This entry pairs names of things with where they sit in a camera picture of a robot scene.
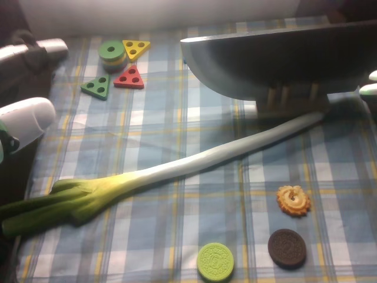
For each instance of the yellow triangle block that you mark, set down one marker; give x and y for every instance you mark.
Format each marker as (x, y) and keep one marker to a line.
(136, 48)

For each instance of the chocolate sandwich cookie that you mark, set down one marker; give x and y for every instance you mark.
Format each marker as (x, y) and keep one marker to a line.
(287, 249)

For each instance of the large steel kitchen knife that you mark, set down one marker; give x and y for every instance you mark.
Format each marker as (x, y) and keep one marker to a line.
(265, 62)

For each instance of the red triangle block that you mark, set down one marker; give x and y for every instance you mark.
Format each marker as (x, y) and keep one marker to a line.
(129, 83)

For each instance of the green sandwich cookie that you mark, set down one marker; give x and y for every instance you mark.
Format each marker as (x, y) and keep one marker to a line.
(215, 262)

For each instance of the wooden peg board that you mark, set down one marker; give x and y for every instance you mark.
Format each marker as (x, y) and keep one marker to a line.
(294, 106)

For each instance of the white panel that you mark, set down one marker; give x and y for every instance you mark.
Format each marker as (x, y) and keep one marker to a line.
(147, 14)

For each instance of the blue plaid tablecloth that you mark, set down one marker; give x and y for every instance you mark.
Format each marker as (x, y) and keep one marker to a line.
(176, 236)

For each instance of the long green white leek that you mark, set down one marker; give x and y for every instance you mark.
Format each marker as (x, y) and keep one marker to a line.
(165, 171)

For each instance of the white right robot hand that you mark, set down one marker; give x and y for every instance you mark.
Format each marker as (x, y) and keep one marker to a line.
(369, 90)

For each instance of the swirled butter cookie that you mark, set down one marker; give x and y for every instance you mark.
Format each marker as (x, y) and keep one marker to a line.
(297, 204)

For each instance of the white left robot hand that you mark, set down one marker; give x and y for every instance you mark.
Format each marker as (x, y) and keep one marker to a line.
(26, 121)

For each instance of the green triangle block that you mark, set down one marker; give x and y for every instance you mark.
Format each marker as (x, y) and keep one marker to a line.
(95, 91)

